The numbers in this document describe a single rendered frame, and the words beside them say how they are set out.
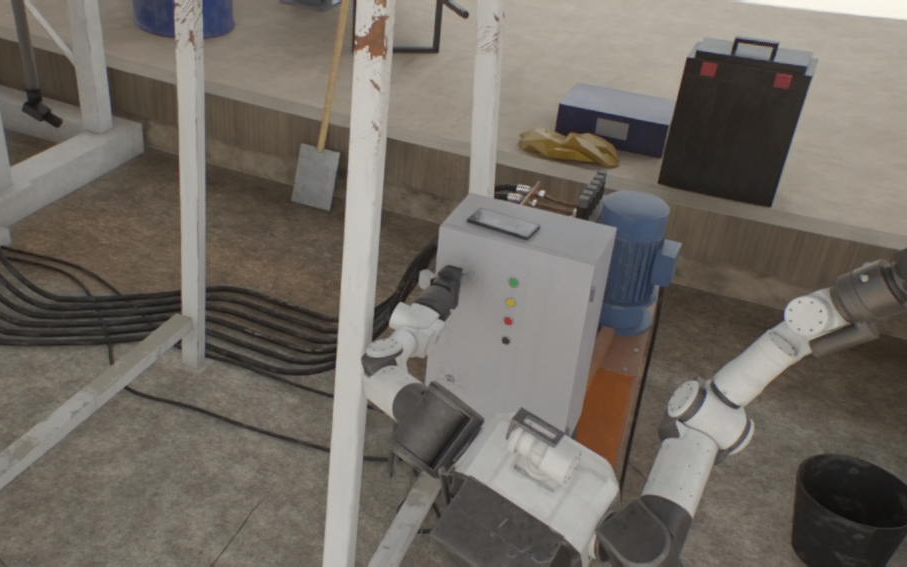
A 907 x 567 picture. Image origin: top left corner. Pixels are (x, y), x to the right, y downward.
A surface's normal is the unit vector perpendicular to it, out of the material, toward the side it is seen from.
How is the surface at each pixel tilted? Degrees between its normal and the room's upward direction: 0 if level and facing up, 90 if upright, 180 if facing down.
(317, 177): 70
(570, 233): 0
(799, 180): 0
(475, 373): 90
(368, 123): 81
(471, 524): 30
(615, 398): 90
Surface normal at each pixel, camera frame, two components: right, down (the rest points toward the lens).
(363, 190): -0.37, 0.31
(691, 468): 0.37, -0.31
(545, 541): -0.07, -0.49
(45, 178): 0.92, 0.25
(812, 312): -0.61, 0.05
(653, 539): -0.35, -0.62
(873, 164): 0.07, -0.85
